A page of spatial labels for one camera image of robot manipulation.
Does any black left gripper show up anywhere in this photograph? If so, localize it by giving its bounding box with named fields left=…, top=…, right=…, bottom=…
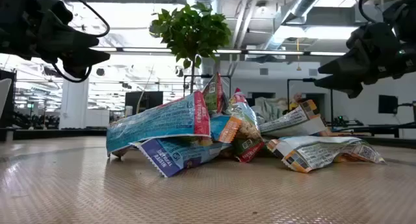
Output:
left=12, top=0, right=111, bottom=78

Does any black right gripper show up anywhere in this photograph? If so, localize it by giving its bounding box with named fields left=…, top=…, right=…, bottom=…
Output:
left=313, top=22, right=406, bottom=99

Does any blue orange granola bar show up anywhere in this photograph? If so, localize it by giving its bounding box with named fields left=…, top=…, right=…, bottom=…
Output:
left=258, top=99, right=329, bottom=138
left=266, top=135, right=387, bottom=174
left=209, top=115, right=243, bottom=144

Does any blue granola bar red end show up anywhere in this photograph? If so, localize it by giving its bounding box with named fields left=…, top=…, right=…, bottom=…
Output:
left=106, top=90, right=211, bottom=157

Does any granola bar with oats picture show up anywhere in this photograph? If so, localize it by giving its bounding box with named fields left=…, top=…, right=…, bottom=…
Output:
left=227, top=87, right=263, bottom=141

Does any green red granola bar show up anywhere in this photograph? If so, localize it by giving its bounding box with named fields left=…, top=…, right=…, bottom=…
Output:
left=201, top=71, right=229, bottom=116
left=231, top=138, right=266, bottom=163

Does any blue granola bar purple end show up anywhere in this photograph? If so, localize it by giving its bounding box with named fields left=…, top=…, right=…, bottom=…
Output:
left=135, top=136, right=232, bottom=179

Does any person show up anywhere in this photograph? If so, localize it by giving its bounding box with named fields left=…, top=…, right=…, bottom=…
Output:
left=290, top=92, right=308, bottom=112

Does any white square pillar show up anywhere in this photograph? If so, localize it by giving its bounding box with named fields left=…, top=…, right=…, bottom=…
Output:
left=59, top=78, right=89, bottom=130

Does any black long bench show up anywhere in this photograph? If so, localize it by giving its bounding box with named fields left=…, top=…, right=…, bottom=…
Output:
left=328, top=119, right=416, bottom=139

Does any black monitor screen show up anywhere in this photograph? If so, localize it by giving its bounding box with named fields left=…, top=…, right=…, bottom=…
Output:
left=125, top=91, right=164, bottom=115

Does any white curved panel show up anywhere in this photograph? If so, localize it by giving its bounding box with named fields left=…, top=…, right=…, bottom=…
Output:
left=0, top=78, right=12, bottom=118

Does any potted green tree black pot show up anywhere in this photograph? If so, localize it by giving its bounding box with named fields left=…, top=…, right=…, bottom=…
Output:
left=149, top=1, right=232, bottom=95

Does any tan mesh mat grey border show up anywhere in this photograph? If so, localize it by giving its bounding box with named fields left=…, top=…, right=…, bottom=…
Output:
left=0, top=136, right=416, bottom=224

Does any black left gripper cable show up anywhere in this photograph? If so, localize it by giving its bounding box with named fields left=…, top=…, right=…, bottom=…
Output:
left=51, top=0, right=111, bottom=84

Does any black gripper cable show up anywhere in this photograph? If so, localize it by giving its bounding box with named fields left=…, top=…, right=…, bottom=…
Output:
left=51, top=0, right=111, bottom=84
left=358, top=0, right=407, bottom=23

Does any black wall box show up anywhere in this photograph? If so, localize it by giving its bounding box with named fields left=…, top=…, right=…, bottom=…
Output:
left=378, top=94, right=399, bottom=115

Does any black metal stand frame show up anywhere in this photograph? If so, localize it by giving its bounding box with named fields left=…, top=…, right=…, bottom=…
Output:
left=287, top=77, right=334, bottom=126

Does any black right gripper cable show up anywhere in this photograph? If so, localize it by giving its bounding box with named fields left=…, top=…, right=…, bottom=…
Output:
left=358, top=0, right=407, bottom=23

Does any silver ventilation duct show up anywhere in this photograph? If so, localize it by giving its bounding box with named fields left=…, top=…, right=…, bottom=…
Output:
left=266, top=0, right=328, bottom=49

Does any black table frame rail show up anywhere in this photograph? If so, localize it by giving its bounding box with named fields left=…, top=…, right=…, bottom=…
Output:
left=0, top=128, right=416, bottom=150

